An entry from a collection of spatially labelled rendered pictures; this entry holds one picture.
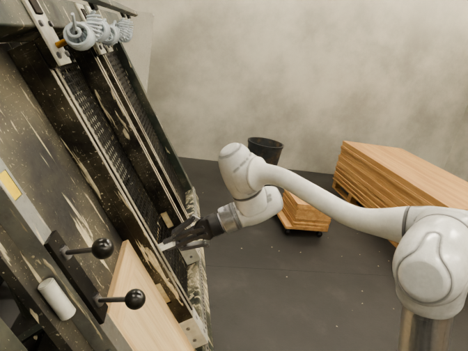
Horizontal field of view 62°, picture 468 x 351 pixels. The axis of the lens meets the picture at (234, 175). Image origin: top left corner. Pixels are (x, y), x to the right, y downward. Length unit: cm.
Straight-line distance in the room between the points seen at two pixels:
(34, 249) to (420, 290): 71
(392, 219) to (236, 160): 44
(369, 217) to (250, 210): 36
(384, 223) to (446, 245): 25
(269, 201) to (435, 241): 55
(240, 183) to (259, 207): 12
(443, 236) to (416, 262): 8
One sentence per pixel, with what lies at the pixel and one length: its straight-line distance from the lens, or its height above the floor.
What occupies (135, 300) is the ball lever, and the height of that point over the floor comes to 145.
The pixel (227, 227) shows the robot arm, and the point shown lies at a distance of 124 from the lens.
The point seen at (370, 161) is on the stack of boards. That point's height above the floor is 72.
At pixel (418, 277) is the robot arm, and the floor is 156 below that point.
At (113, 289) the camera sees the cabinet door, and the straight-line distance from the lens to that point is 103.
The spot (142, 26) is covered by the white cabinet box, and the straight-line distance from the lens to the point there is 471.
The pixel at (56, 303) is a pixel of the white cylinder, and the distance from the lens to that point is 79.
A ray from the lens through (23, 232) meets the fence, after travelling 77.
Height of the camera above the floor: 191
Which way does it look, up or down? 19 degrees down
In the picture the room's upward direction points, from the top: 10 degrees clockwise
